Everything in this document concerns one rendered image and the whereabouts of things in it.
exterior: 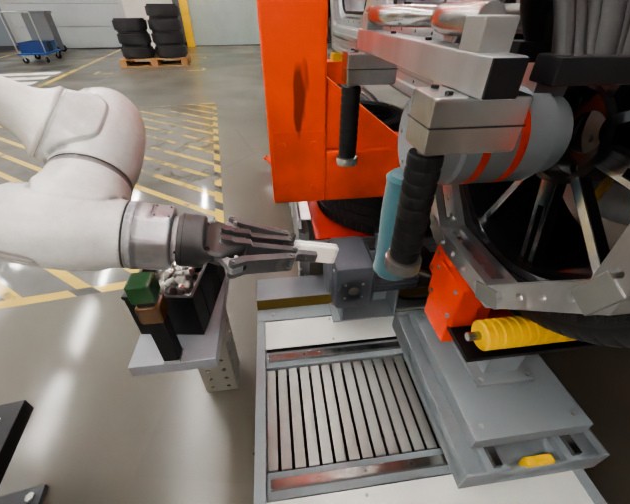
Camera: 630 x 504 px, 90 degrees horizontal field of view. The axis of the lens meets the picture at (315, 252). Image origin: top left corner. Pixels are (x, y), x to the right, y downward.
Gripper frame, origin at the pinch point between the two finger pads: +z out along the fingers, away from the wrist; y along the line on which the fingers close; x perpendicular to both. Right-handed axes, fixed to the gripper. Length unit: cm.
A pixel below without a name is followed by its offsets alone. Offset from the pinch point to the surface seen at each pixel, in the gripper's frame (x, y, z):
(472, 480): 45, -21, 46
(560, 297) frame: -8.5, -17.3, 27.7
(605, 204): -16, 1, 54
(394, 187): -7.3, 14.7, 18.1
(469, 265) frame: 0.1, 0.4, 31.5
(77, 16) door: 111, 1278, -448
